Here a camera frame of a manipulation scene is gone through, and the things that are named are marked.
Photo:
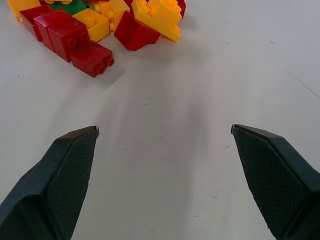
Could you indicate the green block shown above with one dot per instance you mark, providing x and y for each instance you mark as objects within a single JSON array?
[{"x": 71, "y": 8}]

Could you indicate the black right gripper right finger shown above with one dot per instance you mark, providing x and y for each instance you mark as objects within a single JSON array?
[{"x": 277, "y": 180}]

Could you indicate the yellow studded block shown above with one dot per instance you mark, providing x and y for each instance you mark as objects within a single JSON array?
[{"x": 112, "y": 13}]

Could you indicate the large red stacked block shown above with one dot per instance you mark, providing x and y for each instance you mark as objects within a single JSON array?
[{"x": 61, "y": 33}]

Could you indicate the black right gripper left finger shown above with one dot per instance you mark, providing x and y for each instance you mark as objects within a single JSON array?
[{"x": 55, "y": 185}]

